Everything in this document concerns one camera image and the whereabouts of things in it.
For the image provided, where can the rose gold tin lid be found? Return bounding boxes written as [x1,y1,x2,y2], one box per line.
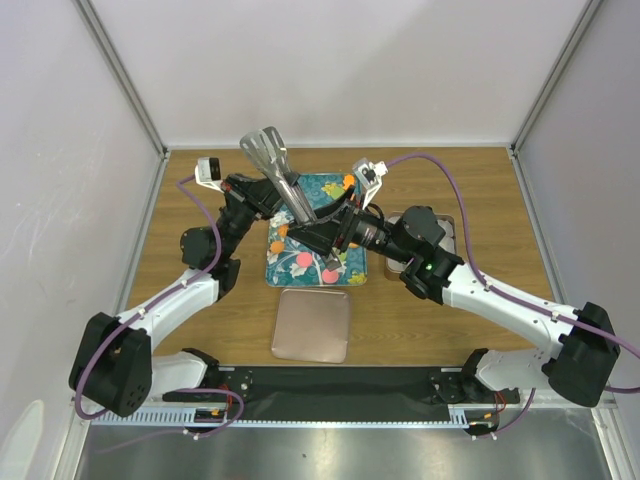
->
[271,288,352,364]

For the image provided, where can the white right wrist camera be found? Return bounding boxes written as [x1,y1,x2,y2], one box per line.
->
[352,158,388,209]

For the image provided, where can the metal slotted tongs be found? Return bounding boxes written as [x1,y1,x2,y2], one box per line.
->
[239,126,342,271]

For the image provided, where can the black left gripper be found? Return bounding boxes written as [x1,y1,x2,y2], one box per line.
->
[214,173,298,259]

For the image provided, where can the teal floral serving tray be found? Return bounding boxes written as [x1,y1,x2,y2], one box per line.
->
[265,173,368,288]

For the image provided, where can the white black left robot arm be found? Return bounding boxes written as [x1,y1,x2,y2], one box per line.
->
[69,173,283,420]

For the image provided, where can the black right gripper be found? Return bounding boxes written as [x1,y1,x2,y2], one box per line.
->
[286,187,413,266]

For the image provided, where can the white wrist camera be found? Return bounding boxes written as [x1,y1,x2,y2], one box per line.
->
[194,157,224,193]
[352,158,388,209]

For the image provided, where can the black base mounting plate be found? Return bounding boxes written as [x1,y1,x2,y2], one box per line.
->
[219,366,481,423]

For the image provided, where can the rose gold cookie tin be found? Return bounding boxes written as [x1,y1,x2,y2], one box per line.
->
[383,211,457,282]

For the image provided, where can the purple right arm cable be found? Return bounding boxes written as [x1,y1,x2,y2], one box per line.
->
[382,152,640,441]

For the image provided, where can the orange leaf cookie top right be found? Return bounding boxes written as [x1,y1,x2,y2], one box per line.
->
[342,174,356,191]

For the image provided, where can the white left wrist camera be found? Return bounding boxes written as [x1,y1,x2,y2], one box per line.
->
[194,157,224,193]

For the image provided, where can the pink round cookie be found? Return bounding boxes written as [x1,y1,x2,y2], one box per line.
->
[296,252,313,268]
[321,269,340,284]

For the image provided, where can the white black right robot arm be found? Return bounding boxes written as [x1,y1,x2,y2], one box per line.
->
[288,193,620,407]

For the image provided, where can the aluminium cable rail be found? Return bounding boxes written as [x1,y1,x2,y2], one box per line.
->
[92,404,498,431]

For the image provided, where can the green round cookie upper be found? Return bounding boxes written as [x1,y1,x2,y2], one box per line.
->
[330,187,345,200]

